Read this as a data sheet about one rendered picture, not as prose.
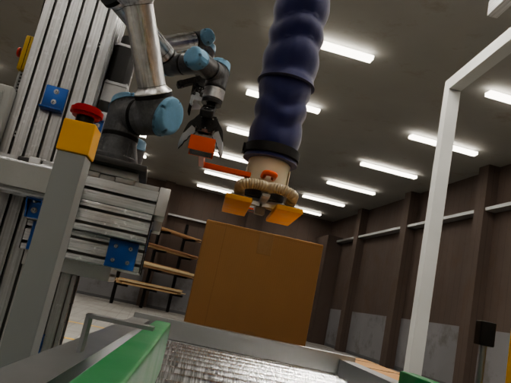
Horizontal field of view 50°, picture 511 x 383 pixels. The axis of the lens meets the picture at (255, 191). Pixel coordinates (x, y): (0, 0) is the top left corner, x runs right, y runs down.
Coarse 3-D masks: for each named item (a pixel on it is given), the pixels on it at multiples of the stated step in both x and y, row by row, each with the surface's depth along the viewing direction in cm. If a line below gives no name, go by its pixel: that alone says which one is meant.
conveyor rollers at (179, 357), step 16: (176, 352) 137; (192, 352) 146; (208, 352) 155; (224, 352) 164; (176, 368) 110; (192, 368) 119; (208, 368) 120; (224, 368) 128; (240, 368) 137; (256, 368) 146; (272, 368) 148; (288, 368) 157
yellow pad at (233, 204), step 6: (228, 198) 199; (234, 198) 199; (240, 198) 199; (246, 198) 199; (228, 204) 212; (234, 204) 209; (240, 204) 206; (246, 204) 204; (222, 210) 230; (228, 210) 226; (234, 210) 223; (240, 210) 220; (246, 210) 217
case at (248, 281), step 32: (224, 224) 182; (224, 256) 180; (256, 256) 181; (288, 256) 182; (320, 256) 184; (192, 288) 177; (224, 288) 178; (256, 288) 179; (288, 288) 181; (192, 320) 175; (224, 320) 176; (256, 320) 178; (288, 320) 179
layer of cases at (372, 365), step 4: (356, 360) 271; (360, 360) 279; (364, 360) 287; (360, 364) 250; (364, 364) 255; (368, 364) 261; (372, 364) 268; (376, 364) 276; (372, 368) 240; (376, 368) 247; (380, 368) 252; (384, 368) 259; (380, 372) 223; (384, 372) 228; (388, 372) 233; (392, 372) 239; (396, 372) 244; (392, 376) 217; (396, 376) 221
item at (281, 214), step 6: (282, 204) 203; (276, 210) 203; (282, 210) 201; (288, 210) 200; (294, 210) 200; (300, 210) 200; (270, 216) 218; (276, 216) 215; (282, 216) 212; (288, 216) 209; (294, 216) 206; (276, 222) 229; (282, 222) 226; (288, 222) 223
